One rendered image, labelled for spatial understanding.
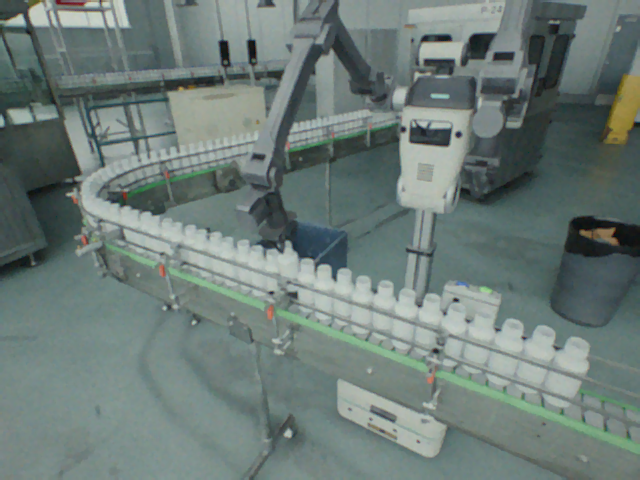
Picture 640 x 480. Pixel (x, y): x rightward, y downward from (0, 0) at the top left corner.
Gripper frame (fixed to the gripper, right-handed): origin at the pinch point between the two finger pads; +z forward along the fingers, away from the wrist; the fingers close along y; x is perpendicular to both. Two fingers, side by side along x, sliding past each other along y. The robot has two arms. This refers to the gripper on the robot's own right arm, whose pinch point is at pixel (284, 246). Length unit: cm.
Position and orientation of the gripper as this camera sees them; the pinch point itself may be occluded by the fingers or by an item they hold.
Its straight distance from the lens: 102.3
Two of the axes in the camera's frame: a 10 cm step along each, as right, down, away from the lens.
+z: 1.6, 7.3, 6.7
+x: 8.7, 2.2, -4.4
